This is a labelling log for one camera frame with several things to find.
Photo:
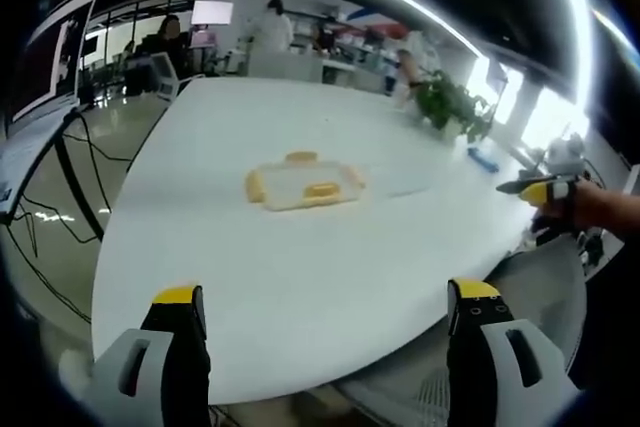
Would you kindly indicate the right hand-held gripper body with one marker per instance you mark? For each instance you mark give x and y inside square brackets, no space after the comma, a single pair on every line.
[561,193]

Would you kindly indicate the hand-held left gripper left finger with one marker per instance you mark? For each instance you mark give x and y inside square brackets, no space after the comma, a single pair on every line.
[150,377]

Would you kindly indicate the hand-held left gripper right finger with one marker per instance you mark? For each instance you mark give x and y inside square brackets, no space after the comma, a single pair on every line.
[480,372]

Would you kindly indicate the clear lid with yellow plastic buckles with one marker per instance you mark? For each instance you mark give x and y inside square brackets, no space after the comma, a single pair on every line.
[295,182]

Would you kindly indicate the white grey machine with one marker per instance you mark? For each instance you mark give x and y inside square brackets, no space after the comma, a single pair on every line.
[565,154]

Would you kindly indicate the blue flat object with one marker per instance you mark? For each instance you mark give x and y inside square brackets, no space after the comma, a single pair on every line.
[484,158]

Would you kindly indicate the grey mesh office chair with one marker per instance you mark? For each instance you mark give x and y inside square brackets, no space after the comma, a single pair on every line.
[530,287]

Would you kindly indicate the green potted plant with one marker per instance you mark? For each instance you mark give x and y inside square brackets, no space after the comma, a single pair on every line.
[450,99]

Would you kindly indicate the white side desk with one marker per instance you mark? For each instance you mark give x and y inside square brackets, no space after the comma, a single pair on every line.
[25,162]

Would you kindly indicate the white chair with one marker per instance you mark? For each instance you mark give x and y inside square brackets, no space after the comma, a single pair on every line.
[165,74]

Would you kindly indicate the large dark monitor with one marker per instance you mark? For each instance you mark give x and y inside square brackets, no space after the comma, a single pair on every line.
[47,57]

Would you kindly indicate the bright wall screen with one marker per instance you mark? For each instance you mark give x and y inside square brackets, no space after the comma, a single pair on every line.
[213,13]

